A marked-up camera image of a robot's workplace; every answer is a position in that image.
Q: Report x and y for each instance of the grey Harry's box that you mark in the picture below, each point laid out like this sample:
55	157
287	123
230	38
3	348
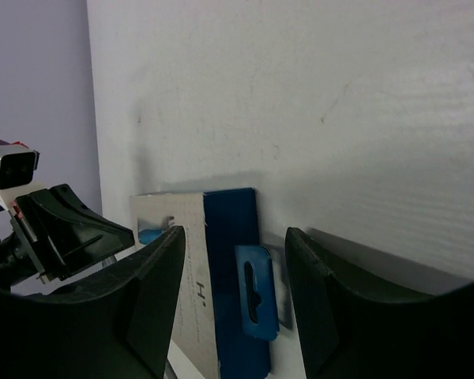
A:
226	313

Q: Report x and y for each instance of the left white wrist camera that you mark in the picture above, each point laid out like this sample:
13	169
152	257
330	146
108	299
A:
17	168

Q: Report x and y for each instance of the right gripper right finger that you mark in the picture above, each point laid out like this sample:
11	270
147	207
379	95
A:
354	324

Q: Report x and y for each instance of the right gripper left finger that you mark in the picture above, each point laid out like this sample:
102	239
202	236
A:
115	323

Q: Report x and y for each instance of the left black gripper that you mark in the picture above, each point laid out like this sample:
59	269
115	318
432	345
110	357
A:
57	235

